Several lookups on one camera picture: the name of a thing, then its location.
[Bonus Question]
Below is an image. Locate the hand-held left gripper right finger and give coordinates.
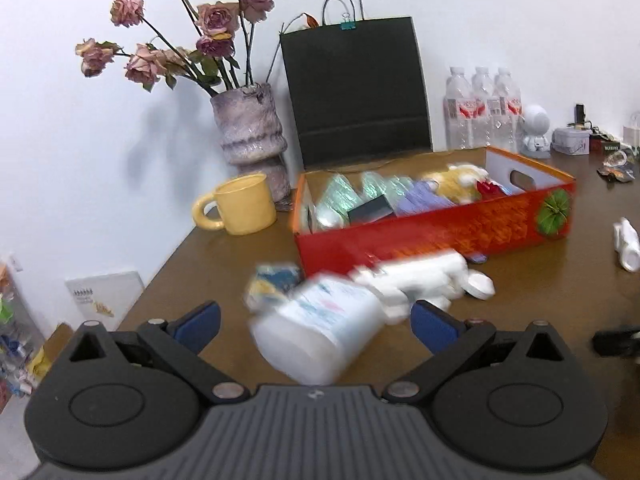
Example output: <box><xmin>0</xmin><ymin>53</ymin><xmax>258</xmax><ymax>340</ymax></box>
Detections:
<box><xmin>382</xmin><ymin>300</ymin><xmax>581</xmax><ymax>403</ymax></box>

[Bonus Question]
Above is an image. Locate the black charger block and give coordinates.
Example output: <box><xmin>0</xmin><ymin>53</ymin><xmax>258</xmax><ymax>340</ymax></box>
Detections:
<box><xmin>347</xmin><ymin>195</ymin><xmax>394</xmax><ymax>226</ymax></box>

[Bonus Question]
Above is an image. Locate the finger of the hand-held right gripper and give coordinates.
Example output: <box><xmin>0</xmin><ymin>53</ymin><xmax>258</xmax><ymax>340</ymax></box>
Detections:
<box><xmin>592</xmin><ymin>327</ymin><xmax>640</xmax><ymax>359</ymax></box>

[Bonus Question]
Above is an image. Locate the dark red small box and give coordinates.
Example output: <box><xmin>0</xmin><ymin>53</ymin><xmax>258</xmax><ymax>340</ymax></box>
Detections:
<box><xmin>589</xmin><ymin>132</ymin><xmax>621</xmax><ymax>154</ymax></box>

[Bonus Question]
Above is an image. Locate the bunch of dried roses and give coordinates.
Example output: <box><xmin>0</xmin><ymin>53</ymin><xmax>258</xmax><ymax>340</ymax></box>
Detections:
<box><xmin>75</xmin><ymin>0</ymin><xmax>276</xmax><ymax>98</ymax></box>

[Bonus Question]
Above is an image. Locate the brown cardboard box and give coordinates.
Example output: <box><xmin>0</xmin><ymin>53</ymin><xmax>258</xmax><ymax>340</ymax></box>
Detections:
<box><xmin>27</xmin><ymin>322</ymin><xmax>76</xmax><ymax>391</ymax></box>

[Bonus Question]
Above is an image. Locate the black paper bag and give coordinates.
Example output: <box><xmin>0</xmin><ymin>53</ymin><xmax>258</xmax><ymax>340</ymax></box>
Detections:
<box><xmin>279</xmin><ymin>0</ymin><xmax>434</xmax><ymax>171</ymax></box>

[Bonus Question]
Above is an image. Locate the shelf of colourful packets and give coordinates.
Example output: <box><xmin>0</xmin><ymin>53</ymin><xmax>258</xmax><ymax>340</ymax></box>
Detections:
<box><xmin>0</xmin><ymin>255</ymin><xmax>51</xmax><ymax>411</ymax></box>

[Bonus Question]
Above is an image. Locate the small white box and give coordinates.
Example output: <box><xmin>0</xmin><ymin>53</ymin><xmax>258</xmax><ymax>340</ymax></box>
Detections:
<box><xmin>551</xmin><ymin>126</ymin><xmax>591</xmax><ymax>156</ymax></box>

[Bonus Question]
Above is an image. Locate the white robot speaker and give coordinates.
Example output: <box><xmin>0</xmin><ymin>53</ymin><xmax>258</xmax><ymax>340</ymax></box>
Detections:
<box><xmin>520</xmin><ymin>105</ymin><xmax>552</xmax><ymax>158</ymax></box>

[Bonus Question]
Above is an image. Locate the white plastic jar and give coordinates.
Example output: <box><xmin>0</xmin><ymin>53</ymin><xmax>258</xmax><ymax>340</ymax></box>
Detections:
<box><xmin>249</xmin><ymin>272</ymin><xmax>387</xmax><ymax>386</ymax></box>

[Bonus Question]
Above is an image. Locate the cream plush toy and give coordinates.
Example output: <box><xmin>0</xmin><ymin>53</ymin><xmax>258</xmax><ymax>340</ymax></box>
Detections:
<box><xmin>422</xmin><ymin>162</ymin><xmax>491</xmax><ymax>206</ymax></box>

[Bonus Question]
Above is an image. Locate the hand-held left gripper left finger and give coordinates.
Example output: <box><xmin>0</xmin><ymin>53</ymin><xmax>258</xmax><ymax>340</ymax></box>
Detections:
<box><xmin>47</xmin><ymin>301</ymin><xmax>252</xmax><ymax>403</ymax></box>

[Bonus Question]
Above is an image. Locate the clear water bottle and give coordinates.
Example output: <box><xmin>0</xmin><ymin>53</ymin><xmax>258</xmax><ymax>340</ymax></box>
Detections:
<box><xmin>492</xmin><ymin>66</ymin><xmax>523</xmax><ymax>154</ymax></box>
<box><xmin>470</xmin><ymin>66</ymin><xmax>496</xmax><ymax>149</ymax></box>
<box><xmin>444</xmin><ymin>66</ymin><xmax>473</xmax><ymax>151</ymax></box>

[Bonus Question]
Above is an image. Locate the brown snack wrapper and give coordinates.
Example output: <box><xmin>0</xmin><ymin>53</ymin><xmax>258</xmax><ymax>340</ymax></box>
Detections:
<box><xmin>597</xmin><ymin>162</ymin><xmax>637</xmax><ymax>182</ymax></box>

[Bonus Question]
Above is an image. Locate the white round dish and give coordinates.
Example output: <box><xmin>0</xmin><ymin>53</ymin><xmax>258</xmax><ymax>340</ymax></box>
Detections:
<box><xmin>464</xmin><ymin>270</ymin><xmax>496</xmax><ymax>302</ymax></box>

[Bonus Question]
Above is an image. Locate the small white bottle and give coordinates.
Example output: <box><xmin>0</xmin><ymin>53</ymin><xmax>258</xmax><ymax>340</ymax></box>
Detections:
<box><xmin>612</xmin><ymin>217</ymin><xmax>640</xmax><ymax>272</ymax></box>

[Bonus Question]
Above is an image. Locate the purple woven pouch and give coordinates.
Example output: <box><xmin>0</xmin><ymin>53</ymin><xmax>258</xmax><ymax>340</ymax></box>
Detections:
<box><xmin>395</xmin><ymin>182</ymin><xmax>453</xmax><ymax>217</ymax></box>

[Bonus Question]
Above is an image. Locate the blue yellow small packet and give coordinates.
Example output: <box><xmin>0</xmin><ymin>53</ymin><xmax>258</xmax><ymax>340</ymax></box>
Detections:
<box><xmin>244</xmin><ymin>262</ymin><xmax>304</xmax><ymax>313</ymax></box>

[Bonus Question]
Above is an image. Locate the purple ceramic vase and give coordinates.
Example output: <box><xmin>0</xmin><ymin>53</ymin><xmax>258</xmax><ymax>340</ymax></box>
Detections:
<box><xmin>210</xmin><ymin>82</ymin><xmax>292</xmax><ymax>203</ymax></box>

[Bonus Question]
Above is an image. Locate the plastic cup with straw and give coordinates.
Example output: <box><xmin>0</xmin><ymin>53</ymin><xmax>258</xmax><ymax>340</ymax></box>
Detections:
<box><xmin>622</xmin><ymin>110</ymin><xmax>640</xmax><ymax>145</ymax></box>

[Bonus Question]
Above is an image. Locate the clear plastic packet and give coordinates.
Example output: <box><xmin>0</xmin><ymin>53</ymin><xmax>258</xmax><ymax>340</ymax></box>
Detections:
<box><xmin>360</xmin><ymin>172</ymin><xmax>392</xmax><ymax>201</ymax></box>
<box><xmin>315</xmin><ymin>175</ymin><xmax>362</xmax><ymax>231</ymax></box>
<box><xmin>387</xmin><ymin>175</ymin><xmax>416</xmax><ymax>197</ymax></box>

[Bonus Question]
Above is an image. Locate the white plush toy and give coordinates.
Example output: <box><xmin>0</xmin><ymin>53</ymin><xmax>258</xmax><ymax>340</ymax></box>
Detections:
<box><xmin>350</xmin><ymin>249</ymin><xmax>471</xmax><ymax>323</ymax></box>

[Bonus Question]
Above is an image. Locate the red cardboard box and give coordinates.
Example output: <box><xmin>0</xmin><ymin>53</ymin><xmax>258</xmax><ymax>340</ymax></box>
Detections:
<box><xmin>291</xmin><ymin>146</ymin><xmax>577</xmax><ymax>278</ymax></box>

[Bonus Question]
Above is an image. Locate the yellow mug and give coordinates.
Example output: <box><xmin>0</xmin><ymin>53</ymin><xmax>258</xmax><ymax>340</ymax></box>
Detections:
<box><xmin>192</xmin><ymin>172</ymin><xmax>277</xmax><ymax>236</ymax></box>

